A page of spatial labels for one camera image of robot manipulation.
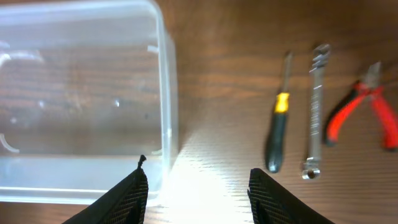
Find black yellow screwdriver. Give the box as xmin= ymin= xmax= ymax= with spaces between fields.
xmin=265 ymin=52 xmax=293 ymax=173

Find clear plastic container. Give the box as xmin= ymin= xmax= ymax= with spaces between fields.
xmin=1 ymin=1 xmax=178 ymax=207

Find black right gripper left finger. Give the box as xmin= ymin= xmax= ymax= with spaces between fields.
xmin=64 ymin=155 xmax=149 ymax=224

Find red handled pliers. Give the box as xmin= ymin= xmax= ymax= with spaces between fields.
xmin=323 ymin=62 xmax=397 ymax=151

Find silver combination wrench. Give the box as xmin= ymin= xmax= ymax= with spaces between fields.
xmin=302 ymin=44 xmax=331 ymax=180

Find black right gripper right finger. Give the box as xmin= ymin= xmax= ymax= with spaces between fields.
xmin=248 ymin=168 xmax=333 ymax=224

